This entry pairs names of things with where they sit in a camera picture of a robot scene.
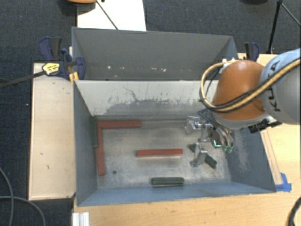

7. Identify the black cylinder on white bracket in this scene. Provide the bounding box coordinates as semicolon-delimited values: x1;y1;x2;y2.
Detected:
248;115;283;134

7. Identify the grey metal bin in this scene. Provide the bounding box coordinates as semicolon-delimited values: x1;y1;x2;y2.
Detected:
71;26;277;207

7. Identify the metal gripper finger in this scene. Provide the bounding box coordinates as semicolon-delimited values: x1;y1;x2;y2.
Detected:
190;143;208;168
184;116;204;136

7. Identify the dark green flat block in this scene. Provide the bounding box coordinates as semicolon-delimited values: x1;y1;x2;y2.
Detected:
188;143;218;169
90;116;98;149
150;177;185;187

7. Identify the pale wood board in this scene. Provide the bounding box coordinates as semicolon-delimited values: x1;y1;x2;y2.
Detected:
28;62;77;201

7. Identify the red-brown flat block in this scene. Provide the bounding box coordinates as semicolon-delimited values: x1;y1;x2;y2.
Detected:
97;120;143;130
96;128;106;177
136;148;184;158

